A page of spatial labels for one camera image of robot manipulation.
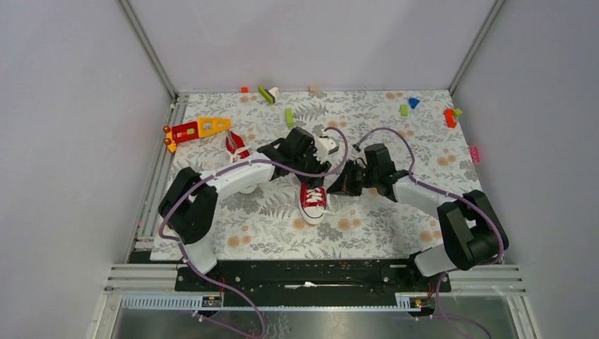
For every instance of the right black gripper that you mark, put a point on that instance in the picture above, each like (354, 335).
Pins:
(344, 183)

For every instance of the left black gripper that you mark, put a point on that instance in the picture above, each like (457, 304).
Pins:
(319, 166)

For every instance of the red sneaker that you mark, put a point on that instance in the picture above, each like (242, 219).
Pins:
(313, 204)
(235, 147)

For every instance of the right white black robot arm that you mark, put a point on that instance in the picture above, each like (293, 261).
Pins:
(470, 230)

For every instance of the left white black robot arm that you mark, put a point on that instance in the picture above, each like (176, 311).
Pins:
(188, 207)

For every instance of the green block near centre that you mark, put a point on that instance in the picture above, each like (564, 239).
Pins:
(289, 118)

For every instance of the floral patterned mat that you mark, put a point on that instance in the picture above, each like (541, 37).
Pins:
(266, 224)

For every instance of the green purple white block stack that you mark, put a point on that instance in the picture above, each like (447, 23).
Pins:
(270, 95)

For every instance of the blue triangular block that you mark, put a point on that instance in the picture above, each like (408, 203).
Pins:
(413, 102)

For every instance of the orange block right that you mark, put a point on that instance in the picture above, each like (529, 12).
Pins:
(450, 118)

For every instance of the pink block at edge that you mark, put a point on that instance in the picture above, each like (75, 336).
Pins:
(474, 153)

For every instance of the red yellow toy block assembly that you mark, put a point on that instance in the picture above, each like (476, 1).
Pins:
(200, 128)

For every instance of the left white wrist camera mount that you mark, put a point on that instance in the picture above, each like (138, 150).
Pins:
(325, 146)

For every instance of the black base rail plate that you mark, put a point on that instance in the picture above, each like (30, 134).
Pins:
(309, 284)

